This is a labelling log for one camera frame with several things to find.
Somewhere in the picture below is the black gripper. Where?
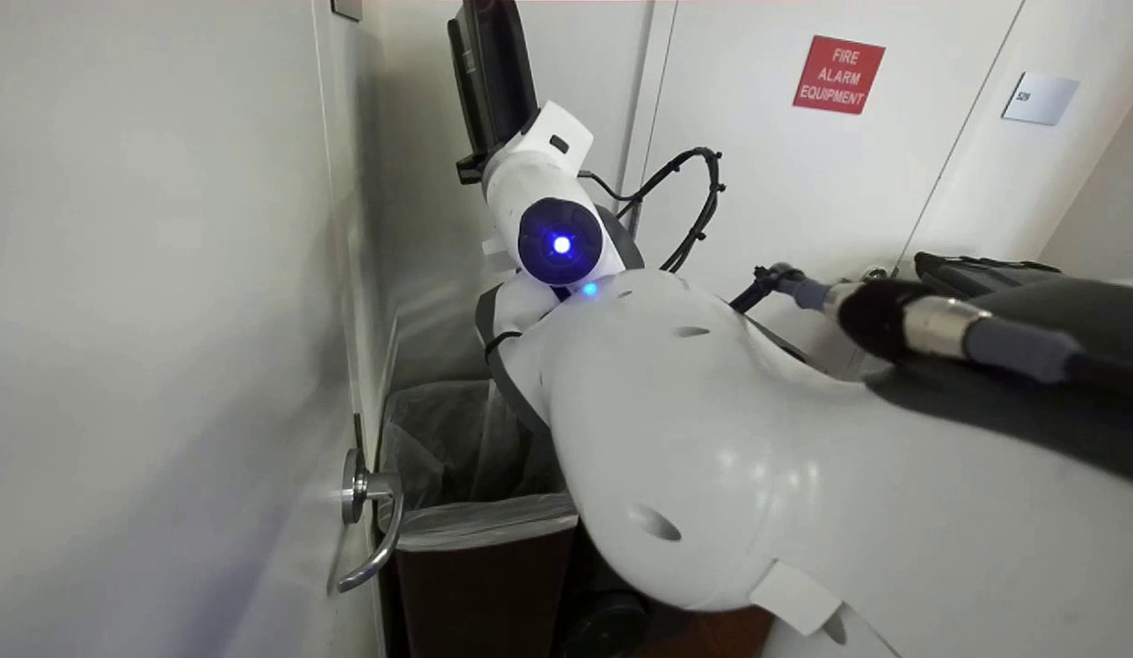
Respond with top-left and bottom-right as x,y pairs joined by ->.
455,121 -> 534,185

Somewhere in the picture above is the clear plastic bin liner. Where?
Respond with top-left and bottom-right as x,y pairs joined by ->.
381,378 -> 583,556

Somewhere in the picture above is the small dark waste bin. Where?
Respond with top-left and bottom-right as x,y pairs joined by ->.
381,378 -> 583,658

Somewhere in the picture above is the red fire alarm sign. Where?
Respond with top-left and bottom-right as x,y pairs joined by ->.
790,32 -> 890,121

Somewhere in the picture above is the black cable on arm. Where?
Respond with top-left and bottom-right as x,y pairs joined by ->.
577,143 -> 731,282

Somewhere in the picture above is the cable with blue-grey plug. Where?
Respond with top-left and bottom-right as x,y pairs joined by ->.
725,261 -> 867,323

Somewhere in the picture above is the curved metal door handle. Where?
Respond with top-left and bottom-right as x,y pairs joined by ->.
326,414 -> 411,601

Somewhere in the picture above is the cable with metal connector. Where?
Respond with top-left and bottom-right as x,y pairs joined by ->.
835,273 -> 1133,397

